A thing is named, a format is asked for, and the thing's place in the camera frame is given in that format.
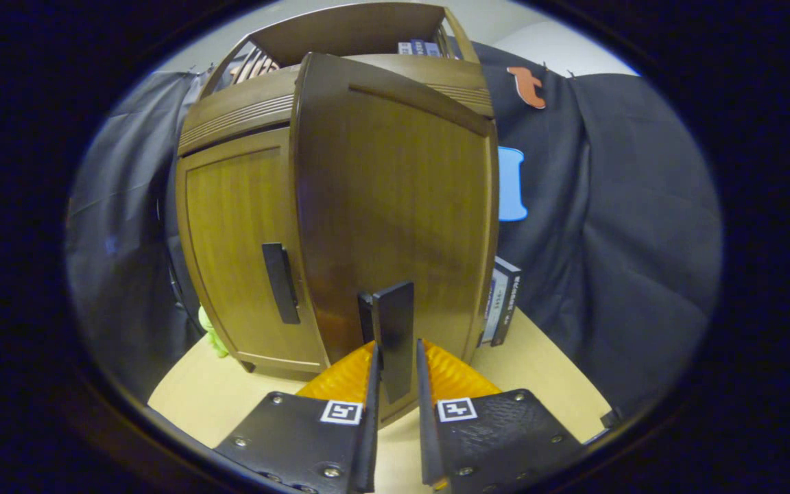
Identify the blue book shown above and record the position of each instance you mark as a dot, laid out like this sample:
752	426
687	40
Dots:
428	47

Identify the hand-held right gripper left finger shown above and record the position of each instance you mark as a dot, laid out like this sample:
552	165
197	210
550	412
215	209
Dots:
299	439

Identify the wooden double-door shoe cabinet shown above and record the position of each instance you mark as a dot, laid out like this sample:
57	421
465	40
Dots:
244	110

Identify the black backdrop cloth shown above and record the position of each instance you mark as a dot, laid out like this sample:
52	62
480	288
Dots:
614	226

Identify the green toy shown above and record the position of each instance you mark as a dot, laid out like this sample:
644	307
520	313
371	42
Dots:
215	336

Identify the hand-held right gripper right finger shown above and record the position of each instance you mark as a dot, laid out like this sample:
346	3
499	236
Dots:
498	432

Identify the wooden shoe cabinet door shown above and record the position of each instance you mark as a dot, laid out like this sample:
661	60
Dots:
230	226
395	192

